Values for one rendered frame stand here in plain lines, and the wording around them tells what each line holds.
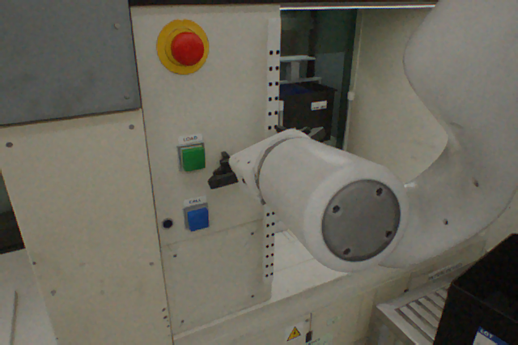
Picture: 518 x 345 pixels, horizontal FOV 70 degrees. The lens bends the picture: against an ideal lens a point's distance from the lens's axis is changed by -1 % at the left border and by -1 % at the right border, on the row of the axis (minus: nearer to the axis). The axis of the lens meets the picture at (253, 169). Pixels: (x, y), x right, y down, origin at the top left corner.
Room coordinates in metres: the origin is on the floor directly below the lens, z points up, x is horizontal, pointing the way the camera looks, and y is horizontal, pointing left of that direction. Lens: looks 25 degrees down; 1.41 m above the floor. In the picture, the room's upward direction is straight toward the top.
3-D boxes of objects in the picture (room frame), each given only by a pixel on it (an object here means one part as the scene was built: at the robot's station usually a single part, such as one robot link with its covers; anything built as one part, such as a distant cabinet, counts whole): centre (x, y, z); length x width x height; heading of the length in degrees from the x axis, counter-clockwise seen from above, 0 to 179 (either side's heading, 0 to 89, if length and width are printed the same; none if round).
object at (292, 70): (1.29, -0.13, 1.06); 0.24 x 0.20 x 0.32; 116
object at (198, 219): (0.49, 0.09, 1.10); 0.03 x 0.02 x 0.03; 116
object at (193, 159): (0.49, 0.09, 1.20); 0.03 x 0.02 x 0.03; 116
